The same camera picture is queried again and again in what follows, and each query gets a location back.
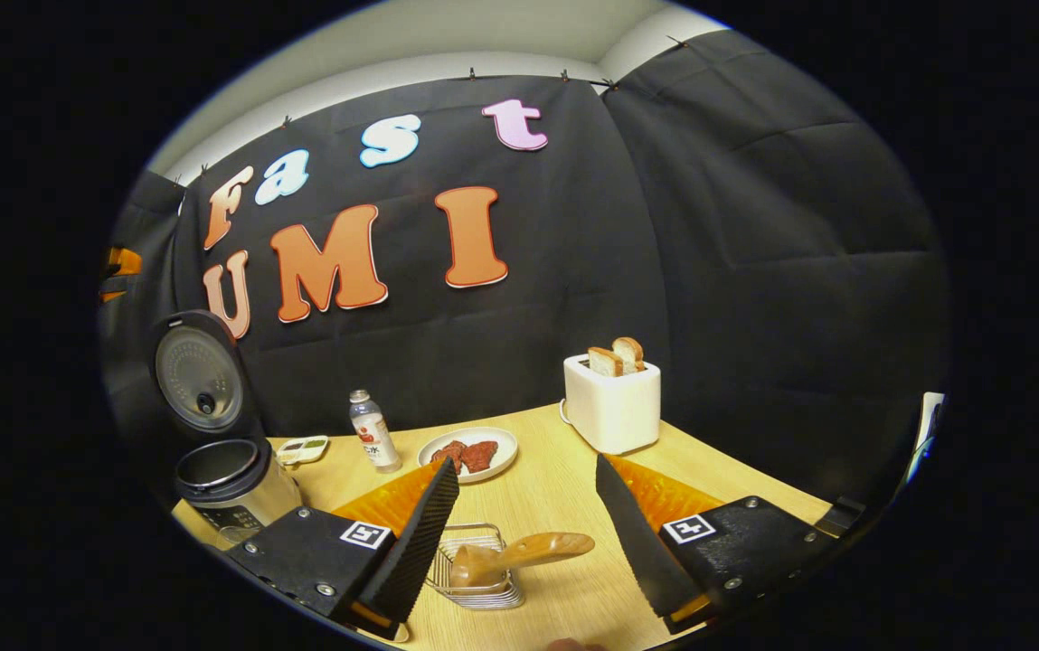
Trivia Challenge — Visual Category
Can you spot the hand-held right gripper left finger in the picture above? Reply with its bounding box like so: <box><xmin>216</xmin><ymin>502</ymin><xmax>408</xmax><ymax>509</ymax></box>
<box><xmin>222</xmin><ymin>457</ymin><xmax>461</xmax><ymax>641</ymax></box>

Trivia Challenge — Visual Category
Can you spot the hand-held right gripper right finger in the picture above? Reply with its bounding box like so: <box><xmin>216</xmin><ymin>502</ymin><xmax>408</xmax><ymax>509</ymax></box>
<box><xmin>593</xmin><ymin>454</ymin><xmax>848</xmax><ymax>636</ymax></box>

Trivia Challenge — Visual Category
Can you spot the wooden spoon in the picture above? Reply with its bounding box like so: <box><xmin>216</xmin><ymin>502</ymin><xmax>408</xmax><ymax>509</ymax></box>
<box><xmin>449</xmin><ymin>532</ymin><xmax>596</xmax><ymax>589</ymax></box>

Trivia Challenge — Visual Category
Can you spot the wire chopstick holder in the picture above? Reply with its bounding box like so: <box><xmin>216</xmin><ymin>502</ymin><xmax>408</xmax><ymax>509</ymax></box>
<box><xmin>424</xmin><ymin>523</ymin><xmax>526</xmax><ymax>611</ymax></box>

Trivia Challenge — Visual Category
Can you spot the black and silver rice cooker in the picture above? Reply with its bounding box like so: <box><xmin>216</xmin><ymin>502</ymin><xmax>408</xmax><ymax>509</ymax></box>
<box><xmin>148</xmin><ymin>309</ymin><xmax>303</xmax><ymax>534</ymax></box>

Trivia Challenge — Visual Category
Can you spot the clear plastic bottle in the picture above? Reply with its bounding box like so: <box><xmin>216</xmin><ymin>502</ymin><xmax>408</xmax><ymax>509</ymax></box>
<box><xmin>348</xmin><ymin>390</ymin><xmax>402</xmax><ymax>475</ymax></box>

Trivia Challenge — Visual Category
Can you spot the white toaster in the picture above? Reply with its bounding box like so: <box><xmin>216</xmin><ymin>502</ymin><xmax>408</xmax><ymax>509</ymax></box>
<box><xmin>559</xmin><ymin>353</ymin><xmax>662</xmax><ymax>456</ymax></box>

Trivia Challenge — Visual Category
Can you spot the white plate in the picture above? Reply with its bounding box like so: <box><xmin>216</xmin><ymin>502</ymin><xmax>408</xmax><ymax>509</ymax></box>
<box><xmin>417</xmin><ymin>427</ymin><xmax>519</xmax><ymax>485</ymax></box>

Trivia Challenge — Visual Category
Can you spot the white divided sauce dish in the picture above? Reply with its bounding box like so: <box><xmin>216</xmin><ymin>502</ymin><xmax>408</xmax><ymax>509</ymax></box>
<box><xmin>275</xmin><ymin>435</ymin><xmax>330</xmax><ymax>467</ymax></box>

